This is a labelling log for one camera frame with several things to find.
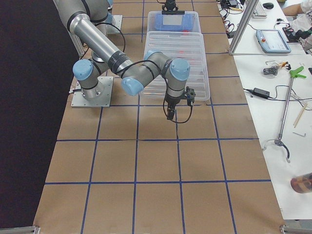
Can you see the black computer mouse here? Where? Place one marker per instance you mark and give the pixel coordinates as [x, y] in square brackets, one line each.
[268, 5]

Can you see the green handled reacher grabber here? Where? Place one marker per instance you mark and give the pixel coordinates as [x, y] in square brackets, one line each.
[278, 141]

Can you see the black power brick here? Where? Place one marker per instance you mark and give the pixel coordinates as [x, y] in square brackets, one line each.
[261, 93]

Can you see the blue plastic tray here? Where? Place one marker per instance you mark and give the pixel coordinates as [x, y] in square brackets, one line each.
[175, 23]

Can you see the teach pendant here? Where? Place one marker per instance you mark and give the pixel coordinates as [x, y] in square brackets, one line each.
[272, 42]

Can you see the clear plastic box lid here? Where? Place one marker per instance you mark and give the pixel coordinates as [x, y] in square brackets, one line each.
[188, 46]

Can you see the allen key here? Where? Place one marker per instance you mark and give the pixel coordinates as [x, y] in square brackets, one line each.
[300, 134]

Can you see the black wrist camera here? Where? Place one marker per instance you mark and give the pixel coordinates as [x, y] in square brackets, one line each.
[189, 95]

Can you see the brown cylindrical container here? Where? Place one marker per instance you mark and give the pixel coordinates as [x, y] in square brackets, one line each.
[302, 184]

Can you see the white keyboard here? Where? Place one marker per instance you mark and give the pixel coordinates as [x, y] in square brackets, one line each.
[259, 12]

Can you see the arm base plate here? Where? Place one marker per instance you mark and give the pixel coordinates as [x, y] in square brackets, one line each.
[100, 96]

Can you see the aluminium frame post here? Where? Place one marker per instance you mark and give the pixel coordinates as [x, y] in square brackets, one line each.
[242, 25]

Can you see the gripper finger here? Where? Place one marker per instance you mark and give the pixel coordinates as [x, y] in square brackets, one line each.
[170, 112]

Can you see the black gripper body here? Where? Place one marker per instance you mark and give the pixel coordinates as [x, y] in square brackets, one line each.
[172, 3]
[172, 101]

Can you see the wooden chopstick pair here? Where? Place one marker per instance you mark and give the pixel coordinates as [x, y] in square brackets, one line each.
[300, 115]

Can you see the clear plastic storage box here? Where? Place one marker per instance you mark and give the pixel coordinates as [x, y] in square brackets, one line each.
[152, 16]

